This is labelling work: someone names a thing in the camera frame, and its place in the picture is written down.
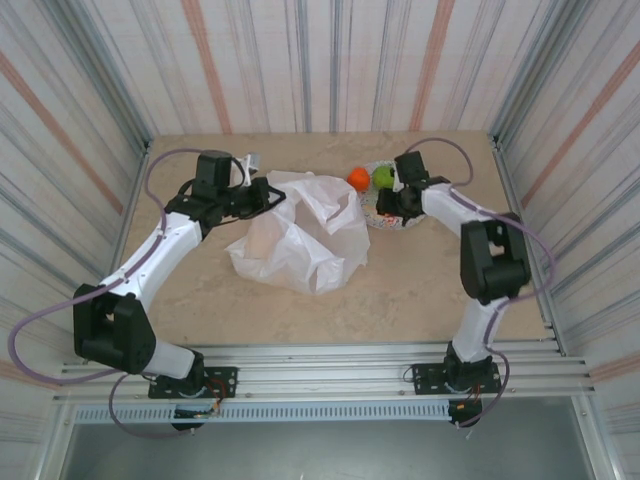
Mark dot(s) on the white plastic bag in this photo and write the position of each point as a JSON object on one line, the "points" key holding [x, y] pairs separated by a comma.
{"points": [[310, 250]]}

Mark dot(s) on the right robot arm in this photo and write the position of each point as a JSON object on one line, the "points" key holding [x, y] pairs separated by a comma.
{"points": [[495, 265]]}

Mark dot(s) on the patterned round plate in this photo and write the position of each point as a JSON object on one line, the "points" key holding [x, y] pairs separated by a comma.
{"points": [[372, 212]]}

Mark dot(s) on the green apple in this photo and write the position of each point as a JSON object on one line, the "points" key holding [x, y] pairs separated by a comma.
{"points": [[383, 176]]}

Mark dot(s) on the red-orange tangerine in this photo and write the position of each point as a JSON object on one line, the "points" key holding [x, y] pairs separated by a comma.
{"points": [[358, 178]]}

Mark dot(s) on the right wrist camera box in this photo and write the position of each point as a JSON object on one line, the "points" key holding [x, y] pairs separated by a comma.
{"points": [[396, 184]]}

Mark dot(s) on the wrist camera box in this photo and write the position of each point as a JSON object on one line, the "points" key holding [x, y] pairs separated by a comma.
{"points": [[396, 184], [252, 162]]}

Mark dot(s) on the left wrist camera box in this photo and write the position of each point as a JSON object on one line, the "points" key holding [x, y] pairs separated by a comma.
{"points": [[252, 162]]}

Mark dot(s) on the aluminium frame profile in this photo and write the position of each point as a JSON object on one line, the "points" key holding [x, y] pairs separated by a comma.
{"points": [[135, 200], [537, 300]]}

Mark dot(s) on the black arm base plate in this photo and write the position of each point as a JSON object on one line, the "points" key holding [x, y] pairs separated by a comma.
{"points": [[225, 382], [425, 377]]}

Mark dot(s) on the aluminium mounting rail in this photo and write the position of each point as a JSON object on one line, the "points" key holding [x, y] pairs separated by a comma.
{"points": [[325, 370]]}

